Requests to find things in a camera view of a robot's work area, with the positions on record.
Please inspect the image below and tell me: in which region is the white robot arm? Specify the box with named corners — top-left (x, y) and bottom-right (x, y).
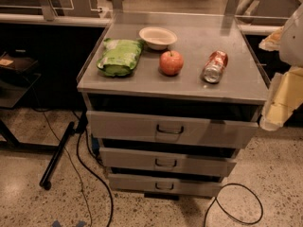
top-left (258, 5), bottom-right (303, 131)

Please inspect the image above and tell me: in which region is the red soda can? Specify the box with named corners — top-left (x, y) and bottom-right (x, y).
top-left (201, 50), bottom-right (228, 84)

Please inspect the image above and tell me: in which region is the black stand leg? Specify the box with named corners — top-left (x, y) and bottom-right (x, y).
top-left (39, 122), bottom-right (74, 190)

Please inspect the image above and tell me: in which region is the grey top drawer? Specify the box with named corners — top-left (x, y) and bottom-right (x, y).
top-left (87, 111), bottom-right (258, 148)

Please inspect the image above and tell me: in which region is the black looped floor cable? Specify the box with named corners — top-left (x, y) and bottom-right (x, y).
top-left (203, 183), bottom-right (264, 227)

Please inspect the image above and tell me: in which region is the dark side cart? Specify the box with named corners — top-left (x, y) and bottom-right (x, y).
top-left (0, 50), bottom-right (40, 108)

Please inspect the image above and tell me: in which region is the white paper bowl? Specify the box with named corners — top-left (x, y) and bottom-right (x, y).
top-left (139, 26), bottom-right (177, 51)

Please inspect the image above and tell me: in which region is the grey middle drawer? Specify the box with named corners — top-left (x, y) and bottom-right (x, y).
top-left (99, 148), bottom-right (236, 177)

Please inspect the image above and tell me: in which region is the red apple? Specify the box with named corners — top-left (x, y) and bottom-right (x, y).
top-left (159, 50), bottom-right (184, 76)

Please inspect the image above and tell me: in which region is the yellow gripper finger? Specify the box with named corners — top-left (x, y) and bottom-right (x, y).
top-left (259, 66), bottom-right (303, 131)
top-left (258, 27), bottom-right (283, 51)

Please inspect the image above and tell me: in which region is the grey railing bar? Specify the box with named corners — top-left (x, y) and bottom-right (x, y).
top-left (0, 13), bottom-right (112, 27)

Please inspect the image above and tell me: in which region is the grey bottom drawer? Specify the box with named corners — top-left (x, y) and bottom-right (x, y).
top-left (108, 173), bottom-right (223, 197)

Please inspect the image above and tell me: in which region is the green chip bag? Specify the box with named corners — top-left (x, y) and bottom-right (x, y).
top-left (97, 38), bottom-right (144, 77)

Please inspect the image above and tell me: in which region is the grey drawer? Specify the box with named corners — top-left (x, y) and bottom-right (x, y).
top-left (87, 111), bottom-right (258, 148)
top-left (108, 173), bottom-right (223, 197)
top-left (99, 148), bottom-right (236, 177)

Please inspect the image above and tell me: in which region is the grey drawer cabinet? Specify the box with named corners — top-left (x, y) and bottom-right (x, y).
top-left (76, 10), bottom-right (272, 201)

